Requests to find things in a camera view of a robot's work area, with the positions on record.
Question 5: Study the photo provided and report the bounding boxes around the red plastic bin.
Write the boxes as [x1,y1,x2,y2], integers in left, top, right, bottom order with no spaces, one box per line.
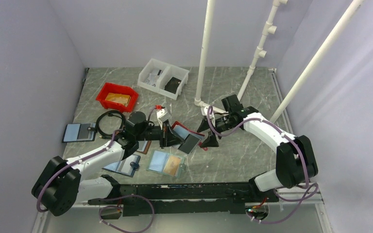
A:
[96,83,139,113]

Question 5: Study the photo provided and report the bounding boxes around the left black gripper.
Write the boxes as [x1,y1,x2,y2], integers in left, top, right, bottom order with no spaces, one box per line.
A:
[136,119,185,149]

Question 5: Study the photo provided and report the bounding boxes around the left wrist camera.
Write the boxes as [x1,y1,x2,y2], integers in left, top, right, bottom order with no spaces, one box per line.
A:
[155,105,171,125]

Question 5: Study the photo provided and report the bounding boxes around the black cards in bin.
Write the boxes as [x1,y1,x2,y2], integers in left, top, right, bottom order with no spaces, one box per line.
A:
[164,77,181,94]

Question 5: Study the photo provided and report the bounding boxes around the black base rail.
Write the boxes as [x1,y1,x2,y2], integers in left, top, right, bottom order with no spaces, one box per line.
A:
[88,182,278,216]

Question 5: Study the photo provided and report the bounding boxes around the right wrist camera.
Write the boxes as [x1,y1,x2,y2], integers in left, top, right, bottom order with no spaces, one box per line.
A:
[201,106,214,118]

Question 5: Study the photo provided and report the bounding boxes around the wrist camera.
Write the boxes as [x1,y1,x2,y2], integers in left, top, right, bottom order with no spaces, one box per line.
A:
[201,106,214,118]
[155,105,171,125]

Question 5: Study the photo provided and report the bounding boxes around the white divided plastic bin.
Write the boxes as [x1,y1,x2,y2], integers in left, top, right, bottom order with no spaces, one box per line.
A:
[137,58,189,100]

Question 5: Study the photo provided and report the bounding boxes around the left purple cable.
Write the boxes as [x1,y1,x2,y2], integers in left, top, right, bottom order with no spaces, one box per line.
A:
[36,107,155,233]

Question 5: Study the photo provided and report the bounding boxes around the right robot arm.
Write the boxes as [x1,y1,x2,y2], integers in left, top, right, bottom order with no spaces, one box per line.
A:
[197,95,318,201]

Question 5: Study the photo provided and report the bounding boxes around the gold cards in red bin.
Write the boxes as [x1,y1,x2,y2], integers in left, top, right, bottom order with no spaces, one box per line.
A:
[105,93,131,106]

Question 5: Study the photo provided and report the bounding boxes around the aluminium frame rail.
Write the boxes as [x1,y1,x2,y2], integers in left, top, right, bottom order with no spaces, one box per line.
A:
[32,176,321,226]

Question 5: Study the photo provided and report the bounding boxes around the white pvc pipe frame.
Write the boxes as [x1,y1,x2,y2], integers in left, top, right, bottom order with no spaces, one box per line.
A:
[194,0,364,122]

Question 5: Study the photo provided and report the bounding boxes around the red card holder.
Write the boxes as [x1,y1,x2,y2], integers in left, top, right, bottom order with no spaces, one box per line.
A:
[171,121,205,152]

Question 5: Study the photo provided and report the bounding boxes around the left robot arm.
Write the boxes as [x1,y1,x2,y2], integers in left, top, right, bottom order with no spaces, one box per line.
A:
[31,111,184,216]

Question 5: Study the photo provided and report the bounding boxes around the black grey card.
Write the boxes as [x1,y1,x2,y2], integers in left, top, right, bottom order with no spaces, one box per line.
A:
[178,134,201,154]

